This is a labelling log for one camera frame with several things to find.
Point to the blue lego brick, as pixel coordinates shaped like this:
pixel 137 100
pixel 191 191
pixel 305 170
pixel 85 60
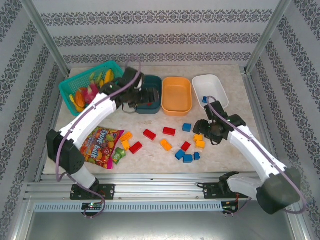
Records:
pixel 179 154
pixel 186 127
pixel 188 158
pixel 197 156
pixel 205 100

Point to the orange lego brick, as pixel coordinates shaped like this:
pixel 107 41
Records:
pixel 165 144
pixel 126 136
pixel 125 145

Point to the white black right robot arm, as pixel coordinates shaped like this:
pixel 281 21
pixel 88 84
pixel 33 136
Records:
pixel 250 152

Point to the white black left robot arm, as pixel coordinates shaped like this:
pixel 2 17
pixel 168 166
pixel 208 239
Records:
pixel 95 112

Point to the dark teal plastic container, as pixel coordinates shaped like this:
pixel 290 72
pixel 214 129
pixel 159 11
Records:
pixel 152 82

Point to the orange plastic container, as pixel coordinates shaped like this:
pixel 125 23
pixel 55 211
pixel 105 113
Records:
pixel 176 96

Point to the pink toy dragon fruit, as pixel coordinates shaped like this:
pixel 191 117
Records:
pixel 90 90

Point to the white plastic container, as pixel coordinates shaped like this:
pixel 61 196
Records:
pixel 211 86

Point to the orange toy fruit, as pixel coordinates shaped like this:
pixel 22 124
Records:
pixel 78 98

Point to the teal plastic mesh basket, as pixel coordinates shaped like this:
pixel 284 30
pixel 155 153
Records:
pixel 75 85

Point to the yellow toy fruit slice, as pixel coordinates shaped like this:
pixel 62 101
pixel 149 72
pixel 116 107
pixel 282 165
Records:
pixel 71 98

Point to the colourful fruit candy bag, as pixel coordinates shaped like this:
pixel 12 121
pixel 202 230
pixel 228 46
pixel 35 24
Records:
pixel 100 147

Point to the green candy packet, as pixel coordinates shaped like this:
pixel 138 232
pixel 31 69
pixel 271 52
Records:
pixel 118 155

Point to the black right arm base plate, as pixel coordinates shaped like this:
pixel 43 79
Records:
pixel 211 191

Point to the aluminium mounting rail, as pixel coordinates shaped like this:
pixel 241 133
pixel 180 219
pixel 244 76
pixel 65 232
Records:
pixel 155 185

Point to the aluminium frame post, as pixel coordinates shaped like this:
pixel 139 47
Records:
pixel 268 35
pixel 45 35

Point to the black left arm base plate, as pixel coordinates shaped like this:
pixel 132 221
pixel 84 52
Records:
pixel 105 192

